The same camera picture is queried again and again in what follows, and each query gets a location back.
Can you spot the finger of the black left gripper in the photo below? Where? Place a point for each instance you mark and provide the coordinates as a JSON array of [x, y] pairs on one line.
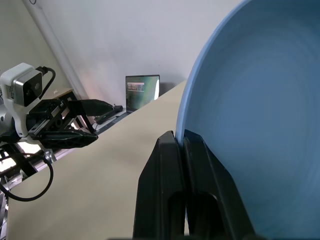
[[95, 107], [72, 140]]

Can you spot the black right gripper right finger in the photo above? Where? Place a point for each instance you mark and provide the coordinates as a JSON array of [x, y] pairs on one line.
[[212, 195]]

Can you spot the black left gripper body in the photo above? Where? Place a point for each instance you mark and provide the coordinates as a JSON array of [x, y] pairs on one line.
[[50, 113]]

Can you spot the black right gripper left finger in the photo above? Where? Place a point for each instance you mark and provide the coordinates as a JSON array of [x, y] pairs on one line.
[[157, 200]]

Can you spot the blue round plate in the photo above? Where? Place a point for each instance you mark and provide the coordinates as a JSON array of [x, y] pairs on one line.
[[262, 112]]

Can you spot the black elongated device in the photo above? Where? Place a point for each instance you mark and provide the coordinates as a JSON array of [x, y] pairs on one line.
[[110, 113]]

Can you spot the small wooden stand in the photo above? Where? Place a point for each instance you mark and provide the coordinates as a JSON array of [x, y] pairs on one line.
[[63, 93]]

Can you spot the silver aluminium frame rail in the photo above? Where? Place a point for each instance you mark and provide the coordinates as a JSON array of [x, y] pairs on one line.
[[65, 154]]

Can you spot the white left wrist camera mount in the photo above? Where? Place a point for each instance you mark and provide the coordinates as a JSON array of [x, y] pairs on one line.
[[15, 75]]

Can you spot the white wall conduit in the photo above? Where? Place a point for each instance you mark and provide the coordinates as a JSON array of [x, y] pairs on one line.
[[57, 50]]

